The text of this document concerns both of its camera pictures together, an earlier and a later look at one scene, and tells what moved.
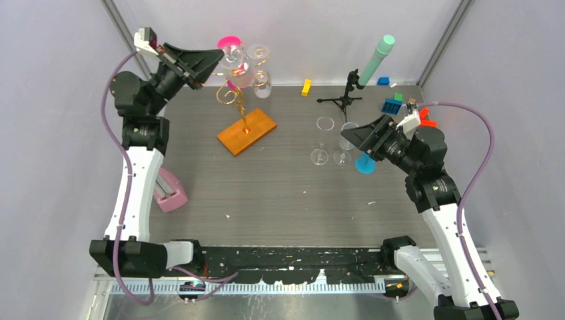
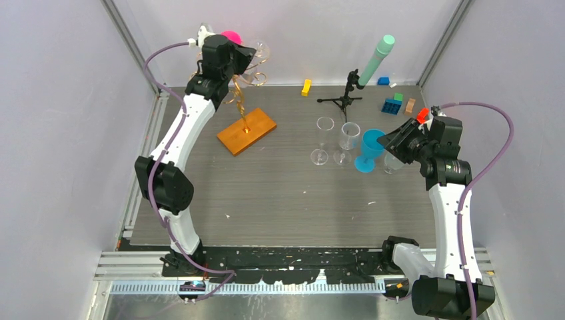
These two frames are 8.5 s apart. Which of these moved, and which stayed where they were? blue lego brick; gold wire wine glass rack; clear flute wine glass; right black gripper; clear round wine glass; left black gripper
Moved: left black gripper; right black gripper
Stayed: clear round wine glass; gold wire wine glass rack; clear flute wine glass; blue lego brick
